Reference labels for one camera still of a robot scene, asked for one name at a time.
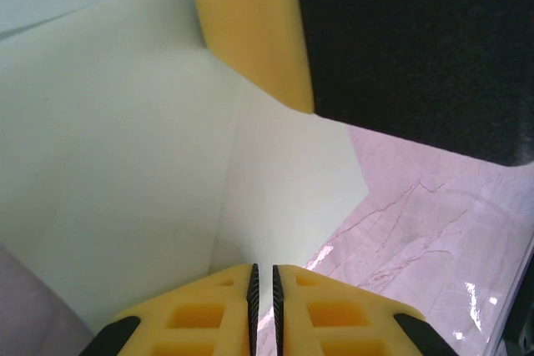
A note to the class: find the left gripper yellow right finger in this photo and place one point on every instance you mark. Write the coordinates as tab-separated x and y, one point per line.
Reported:
346	318

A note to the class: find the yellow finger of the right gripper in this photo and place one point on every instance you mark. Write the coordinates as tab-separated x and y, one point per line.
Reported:
375	39

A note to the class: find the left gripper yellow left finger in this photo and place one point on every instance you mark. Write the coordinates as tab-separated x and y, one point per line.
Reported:
187	318

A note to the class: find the light green paper sheet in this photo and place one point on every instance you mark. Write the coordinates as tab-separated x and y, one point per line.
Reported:
125	143

